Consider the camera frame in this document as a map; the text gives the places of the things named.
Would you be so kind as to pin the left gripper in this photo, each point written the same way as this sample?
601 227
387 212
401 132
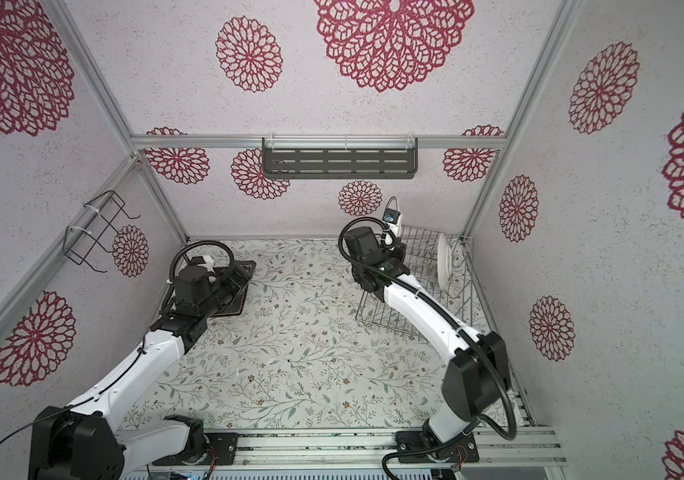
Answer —
238 284

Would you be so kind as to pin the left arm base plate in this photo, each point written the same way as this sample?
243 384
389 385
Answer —
218 449

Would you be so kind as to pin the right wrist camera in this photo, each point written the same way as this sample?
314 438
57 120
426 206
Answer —
393 221

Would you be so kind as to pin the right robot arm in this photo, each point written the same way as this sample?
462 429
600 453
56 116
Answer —
476 382

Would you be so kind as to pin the black plate with gold rim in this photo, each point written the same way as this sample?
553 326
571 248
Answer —
233 291

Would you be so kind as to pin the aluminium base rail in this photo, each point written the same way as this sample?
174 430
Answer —
350 449

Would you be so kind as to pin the wire dish rack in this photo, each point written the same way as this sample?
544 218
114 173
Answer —
461 297

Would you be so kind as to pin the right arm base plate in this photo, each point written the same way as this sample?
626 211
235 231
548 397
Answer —
418 447

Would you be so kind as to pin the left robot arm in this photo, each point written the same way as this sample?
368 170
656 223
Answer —
84 440

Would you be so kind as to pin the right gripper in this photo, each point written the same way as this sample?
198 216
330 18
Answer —
400 255

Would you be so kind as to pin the white round plate front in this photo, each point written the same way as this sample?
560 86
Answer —
444 261

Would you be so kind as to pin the black wire wall basket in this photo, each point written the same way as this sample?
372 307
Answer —
80 241

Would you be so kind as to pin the grey wall shelf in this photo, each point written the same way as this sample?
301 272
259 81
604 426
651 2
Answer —
344 160

